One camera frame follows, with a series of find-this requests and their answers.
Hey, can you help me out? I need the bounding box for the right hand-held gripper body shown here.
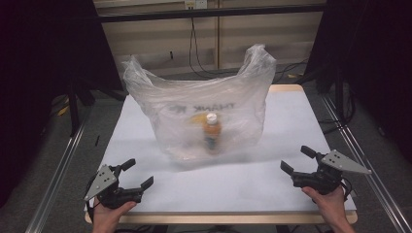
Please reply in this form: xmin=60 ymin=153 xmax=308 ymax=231
xmin=291 ymin=149 xmax=373 ymax=196

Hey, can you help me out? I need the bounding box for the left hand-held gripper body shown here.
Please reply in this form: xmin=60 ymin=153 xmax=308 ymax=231
xmin=84 ymin=163 xmax=144 ymax=210

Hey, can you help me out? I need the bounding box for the translucent white plastic bag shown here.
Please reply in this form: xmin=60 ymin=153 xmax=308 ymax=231
xmin=121 ymin=43 xmax=277 ymax=163

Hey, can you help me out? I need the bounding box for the person's left hand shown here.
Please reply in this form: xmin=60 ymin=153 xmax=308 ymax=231
xmin=91 ymin=198 xmax=138 ymax=228

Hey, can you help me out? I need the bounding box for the person's right hand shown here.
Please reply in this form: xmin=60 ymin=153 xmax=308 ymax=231
xmin=300 ymin=185 xmax=348 ymax=226

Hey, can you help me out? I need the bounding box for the black stand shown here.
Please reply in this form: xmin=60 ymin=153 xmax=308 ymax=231
xmin=65 ymin=76 xmax=96 ymax=138
xmin=315 ymin=62 xmax=356 ymax=135

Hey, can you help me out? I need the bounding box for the yellow object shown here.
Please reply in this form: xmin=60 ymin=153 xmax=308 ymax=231
xmin=189 ymin=113 xmax=208 ymax=126

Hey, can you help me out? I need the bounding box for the orange drink bottle white cap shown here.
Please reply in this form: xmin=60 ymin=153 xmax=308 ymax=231
xmin=202 ymin=113 xmax=223 ymax=155

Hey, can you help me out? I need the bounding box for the yellow floor tape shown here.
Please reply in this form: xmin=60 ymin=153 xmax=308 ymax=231
xmin=56 ymin=104 xmax=71 ymax=117

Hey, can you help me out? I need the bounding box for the black curtain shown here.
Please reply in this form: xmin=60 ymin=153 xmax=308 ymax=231
xmin=303 ymin=0 xmax=412 ymax=164
xmin=0 ymin=0 xmax=125 ymax=208

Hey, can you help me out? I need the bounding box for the black horizontal bar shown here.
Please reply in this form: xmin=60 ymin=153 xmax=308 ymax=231
xmin=98 ymin=3 xmax=327 ymax=23

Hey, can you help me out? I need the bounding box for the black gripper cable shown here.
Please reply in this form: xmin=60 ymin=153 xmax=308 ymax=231
xmin=339 ymin=177 xmax=355 ymax=203

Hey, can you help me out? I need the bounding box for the metal floor rail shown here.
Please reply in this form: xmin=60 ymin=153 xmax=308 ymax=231
xmin=24 ymin=117 xmax=89 ymax=233
xmin=320 ymin=93 xmax=412 ymax=233

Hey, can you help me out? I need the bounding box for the black floor cable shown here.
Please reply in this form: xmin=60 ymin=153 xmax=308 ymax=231
xmin=273 ymin=57 xmax=310 ymax=83

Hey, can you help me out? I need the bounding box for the black hanging wall cable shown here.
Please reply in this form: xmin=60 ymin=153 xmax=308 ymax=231
xmin=188 ymin=17 xmax=227 ymax=80

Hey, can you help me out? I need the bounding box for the white wall outlet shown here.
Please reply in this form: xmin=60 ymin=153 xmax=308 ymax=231
xmin=184 ymin=0 xmax=208 ymax=11

